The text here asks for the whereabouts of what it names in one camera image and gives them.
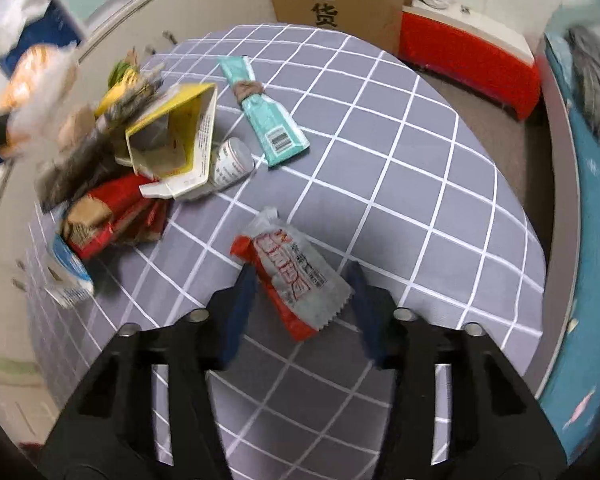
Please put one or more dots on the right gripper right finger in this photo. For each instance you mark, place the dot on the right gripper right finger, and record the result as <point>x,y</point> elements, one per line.
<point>498,429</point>

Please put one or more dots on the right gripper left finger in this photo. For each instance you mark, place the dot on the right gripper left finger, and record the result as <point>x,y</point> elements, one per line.
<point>106,429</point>

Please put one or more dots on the blue white paper box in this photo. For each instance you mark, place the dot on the blue white paper box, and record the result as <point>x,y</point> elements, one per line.
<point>67,280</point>

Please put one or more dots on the red brown snack bag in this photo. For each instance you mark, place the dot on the red brown snack bag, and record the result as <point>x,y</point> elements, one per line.
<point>114,213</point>

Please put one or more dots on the orange white plastic bag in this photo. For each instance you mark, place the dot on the orange white plastic bag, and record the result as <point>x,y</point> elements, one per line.
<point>33,96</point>

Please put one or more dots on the teal quilted bed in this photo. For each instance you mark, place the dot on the teal quilted bed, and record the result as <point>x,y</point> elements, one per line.
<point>571,393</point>

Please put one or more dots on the red white snack wrapper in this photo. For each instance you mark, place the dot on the red white snack wrapper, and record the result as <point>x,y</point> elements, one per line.
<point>305,290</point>

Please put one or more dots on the grey checkered tablecloth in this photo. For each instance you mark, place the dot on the grey checkered tablecloth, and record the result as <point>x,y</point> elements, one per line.
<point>393,179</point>

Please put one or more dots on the crumpled grey brown wrapper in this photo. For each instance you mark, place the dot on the crumpled grey brown wrapper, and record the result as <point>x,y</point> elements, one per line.
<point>91,160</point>

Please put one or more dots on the yellow white open carton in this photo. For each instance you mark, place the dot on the yellow white open carton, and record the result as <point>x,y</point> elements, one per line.
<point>170,144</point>

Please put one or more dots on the teal wrapper packet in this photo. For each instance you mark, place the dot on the teal wrapper packet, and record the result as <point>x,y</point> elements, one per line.
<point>279,136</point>

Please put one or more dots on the yellow green snack packet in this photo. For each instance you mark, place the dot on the yellow green snack packet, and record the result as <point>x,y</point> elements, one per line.
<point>122,77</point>

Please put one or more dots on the red covered bench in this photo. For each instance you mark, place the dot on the red covered bench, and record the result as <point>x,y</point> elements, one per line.
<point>466,58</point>

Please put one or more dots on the grey folded blanket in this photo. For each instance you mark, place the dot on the grey folded blanket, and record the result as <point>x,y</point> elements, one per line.
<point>585,50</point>

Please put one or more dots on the blue bag on cabinet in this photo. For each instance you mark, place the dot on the blue bag on cabinet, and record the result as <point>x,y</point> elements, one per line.
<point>55,28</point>

